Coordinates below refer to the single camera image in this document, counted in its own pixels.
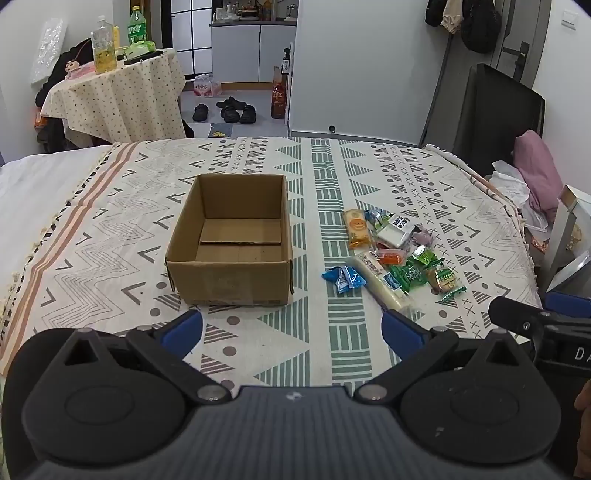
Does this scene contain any bottle of yellow liquid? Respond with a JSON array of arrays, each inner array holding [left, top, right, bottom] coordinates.
[[91, 15, 118, 75]]

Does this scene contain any person's right hand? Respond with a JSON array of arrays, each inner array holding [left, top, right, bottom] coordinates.
[[574, 379, 591, 479]]

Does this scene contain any pack of water bottles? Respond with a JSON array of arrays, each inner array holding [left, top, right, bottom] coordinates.
[[193, 74, 223, 98]]

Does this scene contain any grey kitchen cabinet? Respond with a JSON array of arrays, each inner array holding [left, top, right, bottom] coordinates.
[[210, 21, 297, 84]]

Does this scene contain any black chair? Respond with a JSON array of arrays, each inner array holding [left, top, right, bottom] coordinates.
[[452, 64, 546, 172]]

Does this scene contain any black grid glass door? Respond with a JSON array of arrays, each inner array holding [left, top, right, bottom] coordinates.
[[171, 0, 213, 75]]

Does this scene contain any dark green snack packet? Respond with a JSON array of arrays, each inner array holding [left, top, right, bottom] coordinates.
[[388, 263, 428, 292]]

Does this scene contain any brown cardboard box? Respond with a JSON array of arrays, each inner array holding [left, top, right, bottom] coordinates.
[[165, 173, 295, 306]]

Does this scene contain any blue snack packet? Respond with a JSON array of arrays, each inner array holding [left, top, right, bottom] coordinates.
[[322, 265, 365, 294]]

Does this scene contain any hanging black bag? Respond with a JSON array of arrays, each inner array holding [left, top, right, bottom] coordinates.
[[462, 0, 503, 53]]

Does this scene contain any dark clothes pile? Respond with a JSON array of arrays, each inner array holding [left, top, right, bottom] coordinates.
[[34, 39, 93, 153]]

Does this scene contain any flat black case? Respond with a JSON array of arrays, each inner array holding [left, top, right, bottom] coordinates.
[[123, 50, 165, 66]]

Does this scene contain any brown green snack packet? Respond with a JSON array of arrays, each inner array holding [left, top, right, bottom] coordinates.
[[425, 265, 458, 294]]

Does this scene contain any white box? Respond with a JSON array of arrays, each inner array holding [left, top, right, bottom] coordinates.
[[538, 185, 591, 292]]

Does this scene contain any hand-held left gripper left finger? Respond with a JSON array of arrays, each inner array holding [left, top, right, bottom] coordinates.
[[60, 310, 232, 407]]

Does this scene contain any white bed sheet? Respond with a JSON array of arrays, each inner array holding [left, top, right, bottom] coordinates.
[[0, 145, 114, 296]]

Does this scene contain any door handle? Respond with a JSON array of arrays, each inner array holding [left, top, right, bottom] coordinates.
[[503, 41, 530, 70]]

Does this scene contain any bubble wrap sheet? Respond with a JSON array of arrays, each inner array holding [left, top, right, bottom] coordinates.
[[30, 18, 69, 86]]

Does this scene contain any hanging beige garment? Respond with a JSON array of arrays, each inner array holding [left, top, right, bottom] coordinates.
[[441, 0, 465, 36]]

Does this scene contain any orange rice cracker packet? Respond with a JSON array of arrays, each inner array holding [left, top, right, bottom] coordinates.
[[344, 209, 374, 250]]

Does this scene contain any red orange snack packet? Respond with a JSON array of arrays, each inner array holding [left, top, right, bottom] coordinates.
[[376, 248, 407, 267]]

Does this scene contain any brown drink bottle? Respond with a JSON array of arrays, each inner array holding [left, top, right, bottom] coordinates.
[[271, 82, 287, 120]]

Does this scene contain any round table with dotted cloth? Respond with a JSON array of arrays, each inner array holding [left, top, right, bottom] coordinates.
[[41, 48, 188, 144]]

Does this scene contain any white packet with black label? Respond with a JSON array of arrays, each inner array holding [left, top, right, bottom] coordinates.
[[376, 215, 414, 248]]

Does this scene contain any long white snack packet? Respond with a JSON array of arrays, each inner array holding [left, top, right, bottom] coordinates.
[[353, 251, 414, 311]]

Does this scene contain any pink case with cartoon figure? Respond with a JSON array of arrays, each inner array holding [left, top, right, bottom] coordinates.
[[65, 58, 97, 80]]

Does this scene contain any green white striped packet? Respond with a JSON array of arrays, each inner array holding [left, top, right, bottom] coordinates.
[[436, 284, 467, 305]]

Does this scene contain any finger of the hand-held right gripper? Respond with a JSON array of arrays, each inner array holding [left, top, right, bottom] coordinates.
[[542, 290, 591, 325], [488, 296, 555, 343]]

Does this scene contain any green soda bottle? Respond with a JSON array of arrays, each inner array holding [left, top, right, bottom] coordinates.
[[128, 6, 148, 47]]

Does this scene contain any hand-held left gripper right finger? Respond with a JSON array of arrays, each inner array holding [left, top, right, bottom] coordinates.
[[353, 308, 532, 407]]

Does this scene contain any green tissue pack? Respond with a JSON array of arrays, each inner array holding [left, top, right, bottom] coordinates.
[[124, 41, 157, 59]]

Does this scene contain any pink cloth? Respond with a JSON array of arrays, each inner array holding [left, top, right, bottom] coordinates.
[[514, 130, 565, 223]]

